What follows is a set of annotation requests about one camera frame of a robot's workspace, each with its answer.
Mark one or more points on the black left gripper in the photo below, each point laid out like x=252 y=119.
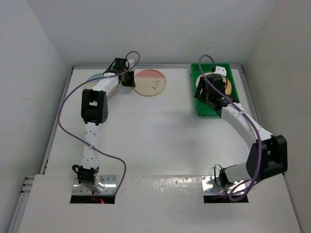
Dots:
x=131 y=83

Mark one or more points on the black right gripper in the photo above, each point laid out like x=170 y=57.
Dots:
x=200 y=92

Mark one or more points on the cream plate yellow section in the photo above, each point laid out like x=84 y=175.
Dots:
x=226 y=81

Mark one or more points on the cream plate blue section back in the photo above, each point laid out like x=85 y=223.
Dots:
x=94 y=80

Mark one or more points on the cream plate pink section back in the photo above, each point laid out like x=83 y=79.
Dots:
x=149 y=82

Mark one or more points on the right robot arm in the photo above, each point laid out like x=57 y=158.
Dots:
x=268 y=154

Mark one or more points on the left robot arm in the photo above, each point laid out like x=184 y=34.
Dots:
x=94 y=112

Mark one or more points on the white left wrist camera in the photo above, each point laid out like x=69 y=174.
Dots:
x=130 y=62

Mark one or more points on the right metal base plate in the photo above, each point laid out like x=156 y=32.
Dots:
x=210 y=188

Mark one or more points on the metal base plate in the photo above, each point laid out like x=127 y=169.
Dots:
x=105 y=185
x=210 y=188

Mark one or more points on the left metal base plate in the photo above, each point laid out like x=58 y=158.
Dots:
x=105 y=185

